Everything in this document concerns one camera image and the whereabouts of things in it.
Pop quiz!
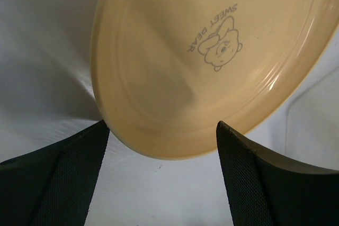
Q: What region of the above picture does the yellow bear plate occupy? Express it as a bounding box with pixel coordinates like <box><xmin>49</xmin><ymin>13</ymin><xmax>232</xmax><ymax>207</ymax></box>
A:
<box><xmin>90</xmin><ymin>0</ymin><xmax>338</xmax><ymax>160</ymax></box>

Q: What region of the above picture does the translucent white plastic bin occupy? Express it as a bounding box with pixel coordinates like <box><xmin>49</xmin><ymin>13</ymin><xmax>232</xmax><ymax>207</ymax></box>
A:
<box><xmin>0</xmin><ymin>0</ymin><xmax>339</xmax><ymax>163</ymax></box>

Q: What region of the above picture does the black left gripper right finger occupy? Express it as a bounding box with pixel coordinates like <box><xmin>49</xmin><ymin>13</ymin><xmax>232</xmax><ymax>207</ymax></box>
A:
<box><xmin>216</xmin><ymin>121</ymin><xmax>338</xmax><ymax>225</ymax></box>

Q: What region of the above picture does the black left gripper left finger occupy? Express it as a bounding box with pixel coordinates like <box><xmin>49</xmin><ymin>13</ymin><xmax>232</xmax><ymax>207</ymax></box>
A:
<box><xmin>1</xmin><ymin>121</ymin><xmax>110</xmax><ymax>225</ymax></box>

